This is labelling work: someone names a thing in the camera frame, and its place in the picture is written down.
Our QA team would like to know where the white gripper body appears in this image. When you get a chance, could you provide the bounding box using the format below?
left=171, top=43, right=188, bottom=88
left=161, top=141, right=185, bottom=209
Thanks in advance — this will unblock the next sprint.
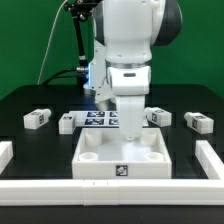
left=107, top=66, right=151, bottom=96

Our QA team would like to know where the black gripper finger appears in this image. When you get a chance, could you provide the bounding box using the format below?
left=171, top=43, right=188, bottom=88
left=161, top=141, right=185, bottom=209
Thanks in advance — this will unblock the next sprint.
left=116, top=96, right=133, bottom=140
left=133, top=96, right=145, bottom=137

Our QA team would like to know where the white square tabletop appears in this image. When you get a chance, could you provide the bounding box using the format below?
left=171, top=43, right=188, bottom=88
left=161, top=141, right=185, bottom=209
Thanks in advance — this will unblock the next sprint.
left=72, top=128, right=172, bottom=179

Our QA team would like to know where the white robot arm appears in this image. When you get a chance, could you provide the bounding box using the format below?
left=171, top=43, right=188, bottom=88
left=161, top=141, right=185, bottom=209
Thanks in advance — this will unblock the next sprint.
left=84, top=0, right=182, bottom=140

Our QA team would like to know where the white marker sheet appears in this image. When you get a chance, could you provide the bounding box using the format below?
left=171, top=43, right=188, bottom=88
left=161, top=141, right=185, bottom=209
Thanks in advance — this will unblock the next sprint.
left=68, top=110, right=150, bottom=128

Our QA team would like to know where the white U-shaped fence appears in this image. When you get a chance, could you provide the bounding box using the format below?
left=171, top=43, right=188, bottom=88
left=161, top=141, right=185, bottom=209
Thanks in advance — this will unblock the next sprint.
left=0, top=140, right=224, bottom=206

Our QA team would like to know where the black cable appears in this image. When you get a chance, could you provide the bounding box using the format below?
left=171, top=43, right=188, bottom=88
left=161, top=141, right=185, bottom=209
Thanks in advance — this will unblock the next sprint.
left=42, top=68, right=84, bottom=86

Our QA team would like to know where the black camera stand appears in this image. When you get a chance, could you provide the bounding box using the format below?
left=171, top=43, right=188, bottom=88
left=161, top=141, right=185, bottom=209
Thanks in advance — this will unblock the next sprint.
left=64, top=0, right=102, bottom=85

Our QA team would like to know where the white cable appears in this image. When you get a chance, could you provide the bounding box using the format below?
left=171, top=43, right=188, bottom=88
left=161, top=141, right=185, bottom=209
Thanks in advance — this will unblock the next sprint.
left=37, top=0, right=69, bottom=86

